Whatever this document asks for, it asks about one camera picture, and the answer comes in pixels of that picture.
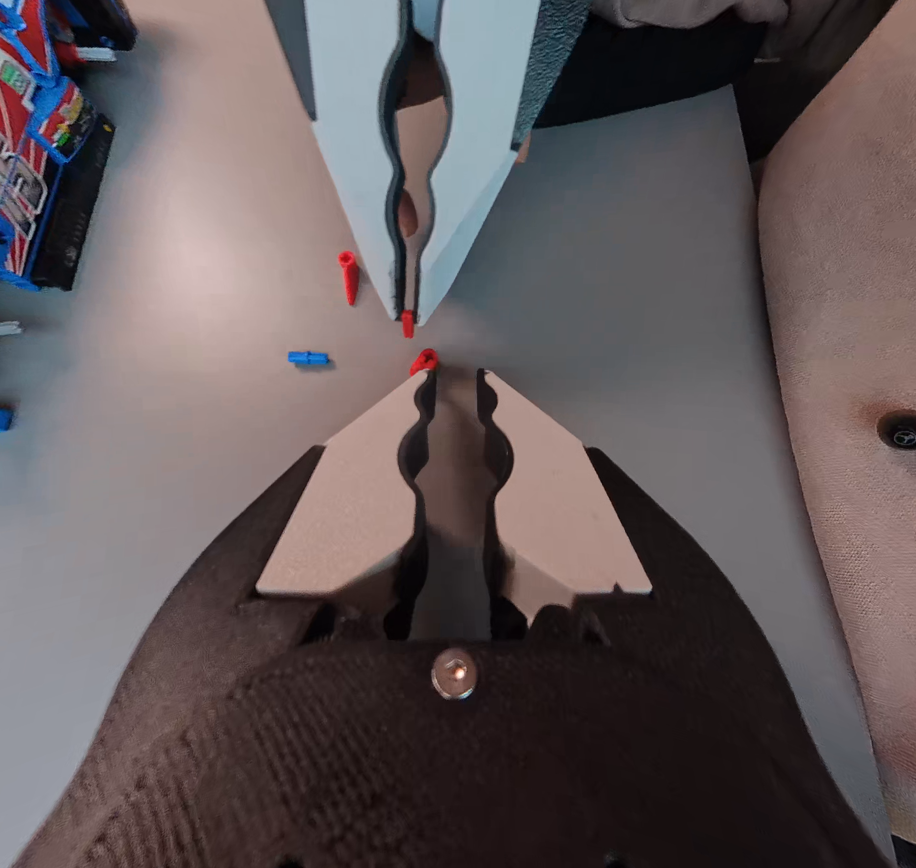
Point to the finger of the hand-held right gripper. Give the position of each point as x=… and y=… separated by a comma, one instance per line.
x=350, y=95
x=486, y=95

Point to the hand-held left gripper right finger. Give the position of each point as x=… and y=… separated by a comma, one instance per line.
x=565, y=517

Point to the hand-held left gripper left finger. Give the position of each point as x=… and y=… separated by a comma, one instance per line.
x=343, y=517

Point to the red brick connector piece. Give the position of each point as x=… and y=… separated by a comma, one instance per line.
x=424, y=361

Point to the red brick connector pin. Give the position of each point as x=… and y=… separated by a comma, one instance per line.
x=348, y=278
x=407, y=323

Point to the person's black shirt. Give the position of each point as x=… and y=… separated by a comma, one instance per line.
x=644, y=74

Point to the blue brick connector pin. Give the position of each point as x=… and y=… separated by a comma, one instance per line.
x=308, y=358

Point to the light grey brick axle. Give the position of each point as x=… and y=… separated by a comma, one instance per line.
x=93, y=53
x=8, y=328

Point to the blue red brick toy car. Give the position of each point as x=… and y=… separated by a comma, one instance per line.
x=36, y=131

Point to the blue brick beam piece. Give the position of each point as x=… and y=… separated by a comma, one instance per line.
x=5, y=417

